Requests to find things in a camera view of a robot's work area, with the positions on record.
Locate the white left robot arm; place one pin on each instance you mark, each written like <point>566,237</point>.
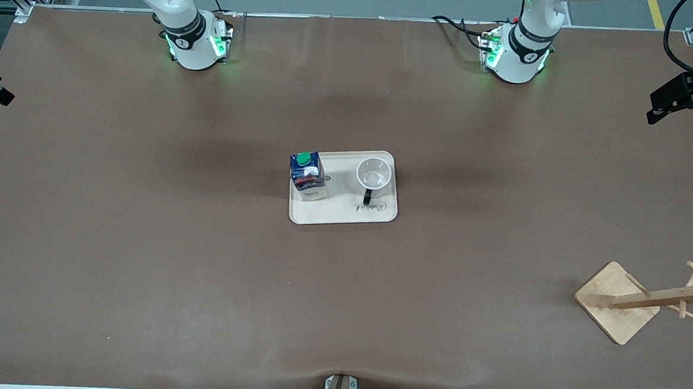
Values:
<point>516,61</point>

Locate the blue milk carton green cap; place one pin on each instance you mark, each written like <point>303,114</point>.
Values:
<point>308,180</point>

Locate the brown table mat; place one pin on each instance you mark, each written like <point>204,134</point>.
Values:
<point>340,307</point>

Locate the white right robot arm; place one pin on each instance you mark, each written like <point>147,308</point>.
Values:
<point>188,50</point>

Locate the beige plastic tray bear print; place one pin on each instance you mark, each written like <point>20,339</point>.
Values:
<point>345,215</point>

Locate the wooden mug stand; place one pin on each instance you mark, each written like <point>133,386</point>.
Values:
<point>613,303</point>

